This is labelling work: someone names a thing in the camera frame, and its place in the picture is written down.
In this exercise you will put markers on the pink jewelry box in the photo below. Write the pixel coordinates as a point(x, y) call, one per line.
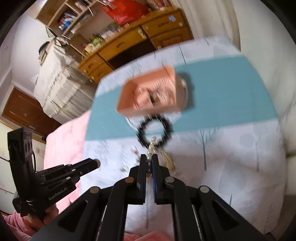
point(155, 92)

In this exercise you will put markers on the wooden bookshelf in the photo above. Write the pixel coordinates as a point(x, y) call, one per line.
point(76, 21)

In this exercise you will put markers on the pink sleeve forearm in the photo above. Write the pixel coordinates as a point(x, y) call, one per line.
point(23, 227)

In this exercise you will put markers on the white floral curtain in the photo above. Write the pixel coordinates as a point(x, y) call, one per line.
point(263, 39)

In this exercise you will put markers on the gold leaf hair comb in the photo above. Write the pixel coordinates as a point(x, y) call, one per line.
point(166, 160)

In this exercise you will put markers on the red plastic bag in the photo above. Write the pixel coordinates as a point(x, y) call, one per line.
point(125, 11)

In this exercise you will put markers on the white lace covered furniture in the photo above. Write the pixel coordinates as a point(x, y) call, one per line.
point(63, 92)

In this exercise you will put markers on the pink blanket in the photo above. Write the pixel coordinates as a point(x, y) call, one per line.
point(66, 144)

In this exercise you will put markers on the left hand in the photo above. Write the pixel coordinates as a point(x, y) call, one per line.
point(49, 214)

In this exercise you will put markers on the wooden desk with drawers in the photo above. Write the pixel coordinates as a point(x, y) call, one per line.
point(158, 29)

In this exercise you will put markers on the tree print bed sheet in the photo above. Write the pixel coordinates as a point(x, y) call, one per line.
point(228, 137)

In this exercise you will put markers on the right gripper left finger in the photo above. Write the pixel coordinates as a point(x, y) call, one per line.
point(137, 189)

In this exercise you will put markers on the silver ring red charm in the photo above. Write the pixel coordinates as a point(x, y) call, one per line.
point(134, 150)

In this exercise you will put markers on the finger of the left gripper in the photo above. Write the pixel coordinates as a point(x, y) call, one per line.
point(85, 166)

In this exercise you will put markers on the brown wooden door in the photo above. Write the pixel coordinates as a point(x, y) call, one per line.
point(24, 110)

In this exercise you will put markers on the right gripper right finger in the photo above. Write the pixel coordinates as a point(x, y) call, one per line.
point(162, 194)

